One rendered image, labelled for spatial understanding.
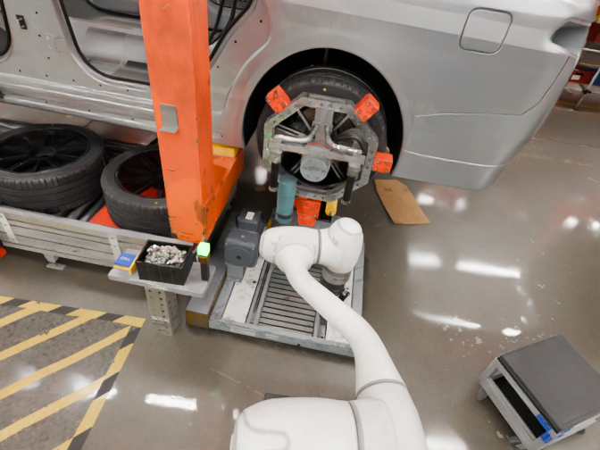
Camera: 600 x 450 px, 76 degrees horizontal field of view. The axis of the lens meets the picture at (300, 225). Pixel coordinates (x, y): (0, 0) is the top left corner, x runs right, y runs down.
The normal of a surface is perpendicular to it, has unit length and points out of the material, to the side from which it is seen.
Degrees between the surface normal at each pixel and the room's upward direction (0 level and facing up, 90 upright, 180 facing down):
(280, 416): 16
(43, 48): 91
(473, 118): 90
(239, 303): 0
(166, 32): 90
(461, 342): 0
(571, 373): 0
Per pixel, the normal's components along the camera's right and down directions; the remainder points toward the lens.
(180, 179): -0.15, 0.64
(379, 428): 0.26, -0.79
